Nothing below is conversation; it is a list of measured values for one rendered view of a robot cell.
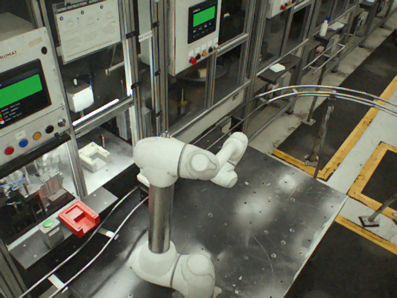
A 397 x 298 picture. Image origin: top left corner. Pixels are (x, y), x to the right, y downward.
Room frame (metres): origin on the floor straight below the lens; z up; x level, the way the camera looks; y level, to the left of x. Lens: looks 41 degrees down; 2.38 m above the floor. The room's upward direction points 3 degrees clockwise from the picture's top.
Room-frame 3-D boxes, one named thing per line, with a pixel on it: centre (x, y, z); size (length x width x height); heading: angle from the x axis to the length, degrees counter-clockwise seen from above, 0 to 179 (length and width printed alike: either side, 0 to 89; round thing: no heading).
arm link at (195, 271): (0.90, -0.02, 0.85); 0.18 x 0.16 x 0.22; 76
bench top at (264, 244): (1.31, -0.10, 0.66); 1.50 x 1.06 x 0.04; 144
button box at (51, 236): (1.01, 0.66, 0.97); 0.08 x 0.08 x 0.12; 54
